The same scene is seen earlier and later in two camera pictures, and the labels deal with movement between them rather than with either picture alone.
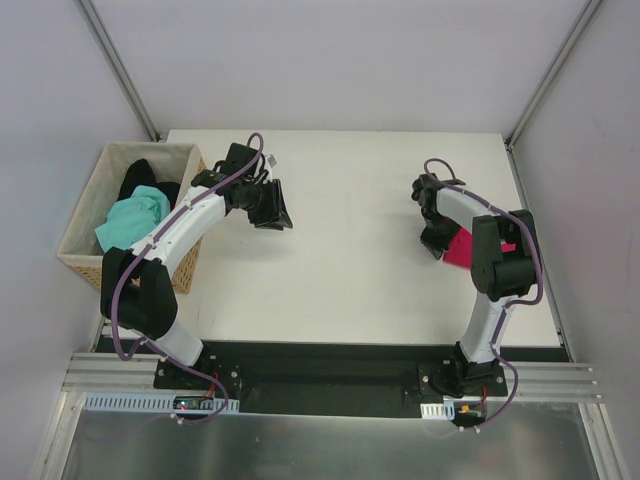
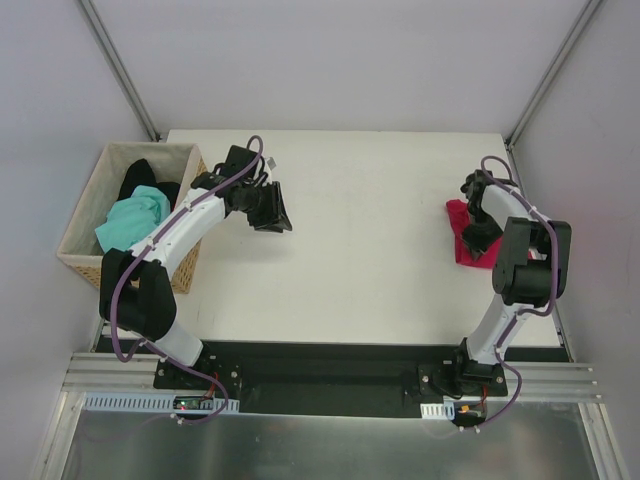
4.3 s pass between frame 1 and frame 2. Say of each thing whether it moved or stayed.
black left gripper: stayed
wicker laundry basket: stayed
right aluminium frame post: stayed
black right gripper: moved
